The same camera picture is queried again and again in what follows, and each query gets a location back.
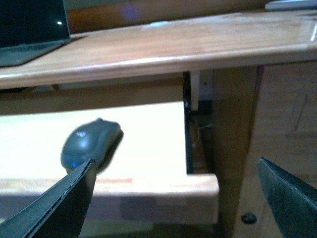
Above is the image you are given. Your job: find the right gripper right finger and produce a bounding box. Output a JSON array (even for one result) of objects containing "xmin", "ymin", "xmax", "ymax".
[{"xmin": 257, "ymin": 157, "xmax": 317, "ymax": 238}]

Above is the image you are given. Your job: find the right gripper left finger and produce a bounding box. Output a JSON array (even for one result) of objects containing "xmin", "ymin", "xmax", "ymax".
[{"xmin": 0, "ymin": 159, "xmax": 97, "ymax": 238}]

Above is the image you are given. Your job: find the grey computer mouse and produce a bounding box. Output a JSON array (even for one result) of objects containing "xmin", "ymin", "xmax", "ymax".
[{"xmin": 60, "ymin": 118, "xmax": 124, "ymax": 174}]

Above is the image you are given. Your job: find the wooden keyboard tray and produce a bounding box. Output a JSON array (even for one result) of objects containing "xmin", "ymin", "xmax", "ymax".
[{"xmin": 0, "ymin": 102, "xmax": 219, "ymax": 224}]

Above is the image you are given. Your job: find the black round door knob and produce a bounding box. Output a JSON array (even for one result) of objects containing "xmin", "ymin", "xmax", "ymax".
[{"xmin": 241, "ymin": 212, "xmax": 257, "ymax": 225}]

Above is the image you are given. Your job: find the wooden cabinet door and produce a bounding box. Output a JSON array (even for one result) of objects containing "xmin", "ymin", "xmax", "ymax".
[{"xmin": 233, "ymin": 61, "xmax": 317, "ymax": 238}]

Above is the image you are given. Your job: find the grey open laptop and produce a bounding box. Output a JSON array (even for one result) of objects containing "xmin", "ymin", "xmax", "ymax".
[{"xmin": 0, "ymin": 0, "xmax": 70, "ymax": 67}]

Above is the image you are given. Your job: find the wooden desk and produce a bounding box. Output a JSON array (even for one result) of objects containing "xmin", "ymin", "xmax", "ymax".
[{"xmin": 0, "ymin": 9, "xmax": 317, "ymax": 238}]

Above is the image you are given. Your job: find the black tray slide rail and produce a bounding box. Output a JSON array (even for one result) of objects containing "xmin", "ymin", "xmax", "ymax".
[{"xmin": 183, "ymin": 71, "xmax": 194, "ymax": 175}]

